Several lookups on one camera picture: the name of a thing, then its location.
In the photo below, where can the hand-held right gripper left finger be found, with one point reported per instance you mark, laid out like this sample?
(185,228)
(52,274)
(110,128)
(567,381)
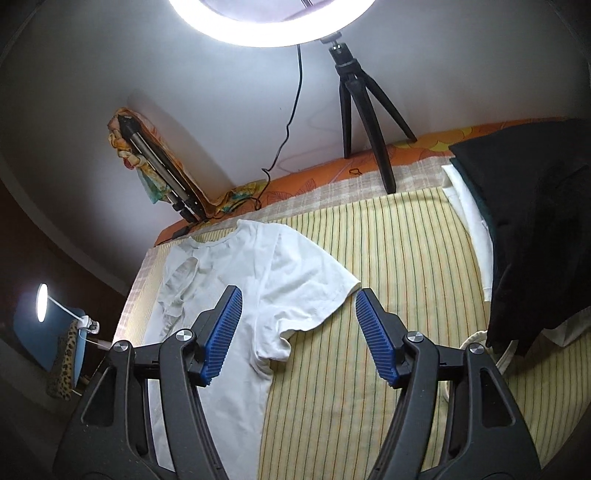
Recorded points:
(225,330)

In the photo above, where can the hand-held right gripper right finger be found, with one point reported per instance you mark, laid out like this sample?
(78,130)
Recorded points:
(375,330)

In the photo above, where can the white t-shirt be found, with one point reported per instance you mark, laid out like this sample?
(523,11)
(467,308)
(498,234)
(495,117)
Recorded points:
(258,286)

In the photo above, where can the striped yellow bed sheet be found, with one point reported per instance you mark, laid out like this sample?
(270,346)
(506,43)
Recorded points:
(369,295)

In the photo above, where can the white folded garment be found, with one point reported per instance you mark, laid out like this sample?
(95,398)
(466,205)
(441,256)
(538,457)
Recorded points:
(471,230)

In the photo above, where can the white desk lamp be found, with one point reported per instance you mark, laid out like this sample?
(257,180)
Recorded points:
(69,314)

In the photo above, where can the leopard print cloth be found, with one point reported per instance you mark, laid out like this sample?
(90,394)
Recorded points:
(64,360)

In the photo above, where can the folded tripod stand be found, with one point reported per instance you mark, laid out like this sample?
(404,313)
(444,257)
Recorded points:
(159,173)

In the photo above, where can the dark green garment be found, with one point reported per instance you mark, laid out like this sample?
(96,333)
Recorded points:
(471,182)

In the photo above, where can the orange floral mattress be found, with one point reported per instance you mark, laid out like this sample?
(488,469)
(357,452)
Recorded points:
(415,147)

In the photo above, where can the blue chair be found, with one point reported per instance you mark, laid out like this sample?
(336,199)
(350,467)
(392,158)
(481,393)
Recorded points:
(32,337)

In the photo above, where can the floral colourful cloth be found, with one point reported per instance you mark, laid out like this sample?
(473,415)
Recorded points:
(138,157)

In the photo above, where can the black garment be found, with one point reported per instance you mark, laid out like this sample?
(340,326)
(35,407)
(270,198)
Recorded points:
(535,221)

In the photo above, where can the black tripod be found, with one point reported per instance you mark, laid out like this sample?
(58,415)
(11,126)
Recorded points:
(358,101)

